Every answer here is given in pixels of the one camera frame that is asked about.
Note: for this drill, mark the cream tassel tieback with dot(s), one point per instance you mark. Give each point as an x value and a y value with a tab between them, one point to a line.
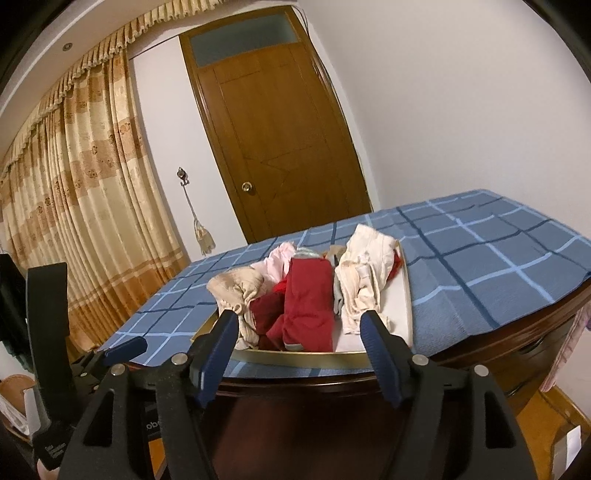
203	237

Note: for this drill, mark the pink bed skirt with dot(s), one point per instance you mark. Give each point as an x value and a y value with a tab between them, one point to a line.
568	350

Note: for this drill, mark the cream underwear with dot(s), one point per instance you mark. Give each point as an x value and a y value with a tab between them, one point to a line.
364	267

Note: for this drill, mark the dark wooden table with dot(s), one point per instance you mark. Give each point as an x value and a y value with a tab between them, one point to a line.
489	341

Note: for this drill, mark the brass door knob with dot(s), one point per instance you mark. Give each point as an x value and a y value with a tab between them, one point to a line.
248	186

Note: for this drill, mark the pale pink underwear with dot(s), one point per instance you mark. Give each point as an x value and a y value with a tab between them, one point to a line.
281	261

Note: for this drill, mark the white tray with wooden rim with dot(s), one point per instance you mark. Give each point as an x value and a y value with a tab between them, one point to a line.
392	318

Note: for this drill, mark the dark red underwear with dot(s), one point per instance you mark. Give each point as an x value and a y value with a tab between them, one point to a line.
309	295

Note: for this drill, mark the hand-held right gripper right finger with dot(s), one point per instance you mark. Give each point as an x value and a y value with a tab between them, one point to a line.
381	355

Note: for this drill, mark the light wooden furniture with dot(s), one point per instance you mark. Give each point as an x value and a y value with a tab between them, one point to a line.
545	424

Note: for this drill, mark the metal wall hook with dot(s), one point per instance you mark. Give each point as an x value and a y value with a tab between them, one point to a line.
183	175

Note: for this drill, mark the bright red underwear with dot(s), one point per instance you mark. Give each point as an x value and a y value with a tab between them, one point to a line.
396	267

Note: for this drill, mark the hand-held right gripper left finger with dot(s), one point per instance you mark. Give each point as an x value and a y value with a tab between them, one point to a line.
217	355

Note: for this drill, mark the dark wooden drawer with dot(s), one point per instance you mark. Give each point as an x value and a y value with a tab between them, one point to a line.
300	438

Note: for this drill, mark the beige underwear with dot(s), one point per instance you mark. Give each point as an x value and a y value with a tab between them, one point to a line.
235	286

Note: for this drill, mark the blue plaid bed sheet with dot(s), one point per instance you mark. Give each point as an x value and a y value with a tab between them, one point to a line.
485	258

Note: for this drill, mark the maroon underwear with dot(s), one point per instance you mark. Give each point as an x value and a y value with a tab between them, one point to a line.
265	314

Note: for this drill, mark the tan round container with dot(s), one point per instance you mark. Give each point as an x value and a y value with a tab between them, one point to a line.
16	397

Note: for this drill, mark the grey underwear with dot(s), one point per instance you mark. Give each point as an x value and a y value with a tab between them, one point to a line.
307	254

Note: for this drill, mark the brown wooden door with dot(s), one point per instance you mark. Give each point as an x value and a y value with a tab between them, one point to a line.
277	138

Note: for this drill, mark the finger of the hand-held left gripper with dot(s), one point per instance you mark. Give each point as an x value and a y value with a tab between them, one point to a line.
124	350

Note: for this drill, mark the beige patterned curtain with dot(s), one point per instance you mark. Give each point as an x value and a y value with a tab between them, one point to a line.
92	184

